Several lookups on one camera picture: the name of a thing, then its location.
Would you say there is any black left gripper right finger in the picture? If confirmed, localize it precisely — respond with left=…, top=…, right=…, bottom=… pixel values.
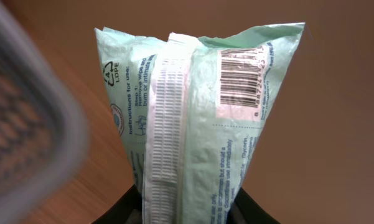
left=226, top=188, right=280, bottom=224

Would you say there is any light green wipes packet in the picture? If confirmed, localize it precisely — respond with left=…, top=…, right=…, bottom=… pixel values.
left=95, top=22, right=305, bottom=223

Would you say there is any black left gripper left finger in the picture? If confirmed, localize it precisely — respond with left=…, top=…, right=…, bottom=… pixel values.
left=91, top=185, right=143, bottom=224

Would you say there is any grey plastic basket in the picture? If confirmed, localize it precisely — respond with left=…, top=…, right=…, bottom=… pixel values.
left=0, top=1, right=89, bottom=223

